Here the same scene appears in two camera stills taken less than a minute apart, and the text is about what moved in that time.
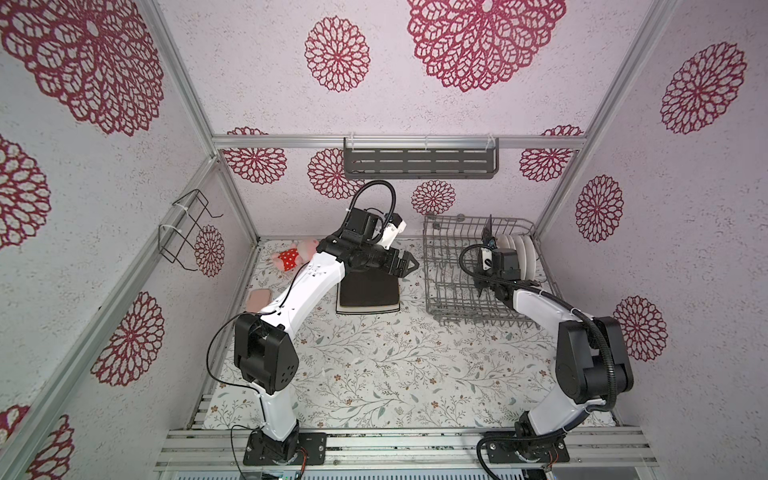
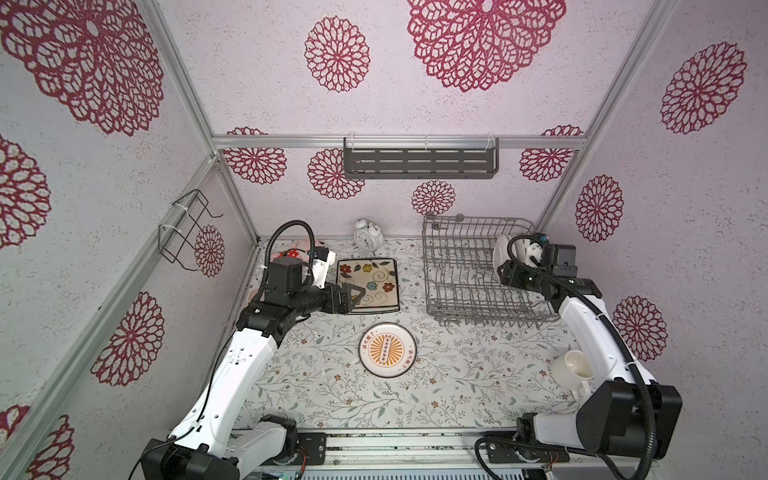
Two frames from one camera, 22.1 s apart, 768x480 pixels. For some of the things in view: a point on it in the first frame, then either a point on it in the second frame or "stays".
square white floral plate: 487,232 -> 379,279
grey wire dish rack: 448,292 stays
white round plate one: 502,242 -> 387,349
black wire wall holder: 176,237 stays
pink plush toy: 300,254 stays
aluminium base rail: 225,448 stays
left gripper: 402,269 -> 344,305
